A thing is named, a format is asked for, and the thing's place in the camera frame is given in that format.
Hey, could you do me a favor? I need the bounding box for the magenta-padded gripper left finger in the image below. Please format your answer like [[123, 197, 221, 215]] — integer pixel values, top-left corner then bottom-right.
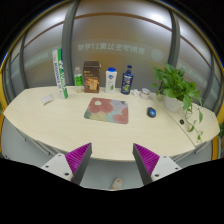
[[40, 142, 93, 186]]

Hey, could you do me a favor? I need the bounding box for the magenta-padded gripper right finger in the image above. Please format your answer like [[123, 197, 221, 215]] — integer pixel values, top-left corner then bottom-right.
[[132, 142, 183, 186]]

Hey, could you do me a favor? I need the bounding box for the blue computer mouse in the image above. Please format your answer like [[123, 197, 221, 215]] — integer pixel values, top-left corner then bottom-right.
[[146, 106, 157, 119]]

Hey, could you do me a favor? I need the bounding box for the floral print mouse pad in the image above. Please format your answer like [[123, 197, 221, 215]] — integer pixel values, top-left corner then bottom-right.
[[83, 96, 130, 125]]

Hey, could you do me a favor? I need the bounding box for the small jar with white lid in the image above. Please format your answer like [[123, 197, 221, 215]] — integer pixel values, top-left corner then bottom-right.
[[139, 87, 151, 100]]

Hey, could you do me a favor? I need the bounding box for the small white patterned packet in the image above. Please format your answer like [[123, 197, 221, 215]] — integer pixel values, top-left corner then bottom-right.
[[40, 93, 55, 106]]

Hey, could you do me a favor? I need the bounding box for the crumpled white tissue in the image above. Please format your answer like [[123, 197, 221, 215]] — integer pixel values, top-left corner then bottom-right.
[[130, 88, 141, 98]]

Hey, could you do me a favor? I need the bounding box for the green plant in white pot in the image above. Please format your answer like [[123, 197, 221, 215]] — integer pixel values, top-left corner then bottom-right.
[[150, 62, 205, 143]]

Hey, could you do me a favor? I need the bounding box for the clear bottle with green label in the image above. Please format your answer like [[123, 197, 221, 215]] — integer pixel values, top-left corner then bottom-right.
[[73, 66, 84, 94]]

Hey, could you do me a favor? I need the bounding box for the dark blue pump bottle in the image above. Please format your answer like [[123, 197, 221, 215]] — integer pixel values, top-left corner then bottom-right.
[[120, 64, 135, 96]]

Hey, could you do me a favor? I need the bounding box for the brown carton box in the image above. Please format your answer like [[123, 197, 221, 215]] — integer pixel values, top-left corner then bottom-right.
[[82, 60, 102, 94]]

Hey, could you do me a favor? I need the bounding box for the white bottle with blue cap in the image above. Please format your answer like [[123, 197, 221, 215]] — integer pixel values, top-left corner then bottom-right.
[[104, 67, 118, 94]]

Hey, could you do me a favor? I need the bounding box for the white green shuttlecock tube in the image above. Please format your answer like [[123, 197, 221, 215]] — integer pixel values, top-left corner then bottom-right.
[[51, 48, 69, 100]]

